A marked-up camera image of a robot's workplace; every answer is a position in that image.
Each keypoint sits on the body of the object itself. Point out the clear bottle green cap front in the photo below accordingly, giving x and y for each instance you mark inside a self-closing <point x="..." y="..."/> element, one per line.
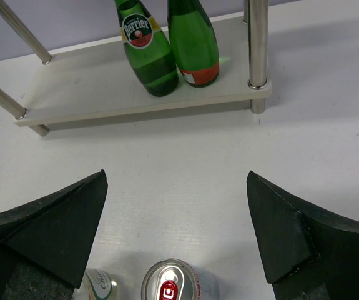
<point x="96" y="285"/>

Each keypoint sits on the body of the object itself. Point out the green Perrier labelled bottle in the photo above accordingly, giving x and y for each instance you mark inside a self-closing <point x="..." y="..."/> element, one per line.
<point x="147" y="48"/>

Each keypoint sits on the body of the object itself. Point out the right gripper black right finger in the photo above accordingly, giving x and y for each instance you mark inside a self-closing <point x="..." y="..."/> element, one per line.
<point x="307" y="252"/>

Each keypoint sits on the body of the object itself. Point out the dark green gold-cap bottle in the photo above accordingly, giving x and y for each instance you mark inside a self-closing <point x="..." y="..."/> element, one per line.
<point x="192" y="39"/>

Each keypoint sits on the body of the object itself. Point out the right silver blue can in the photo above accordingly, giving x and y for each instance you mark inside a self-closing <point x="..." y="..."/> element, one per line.
<point x="175" y="279"/>

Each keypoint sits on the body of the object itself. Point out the beige two-tier shelf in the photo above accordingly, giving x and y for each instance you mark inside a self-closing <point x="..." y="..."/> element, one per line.
<point x="95" y="83"/>

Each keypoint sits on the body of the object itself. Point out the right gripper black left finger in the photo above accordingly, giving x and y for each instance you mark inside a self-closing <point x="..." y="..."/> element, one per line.
<point x="45" y="244"/>

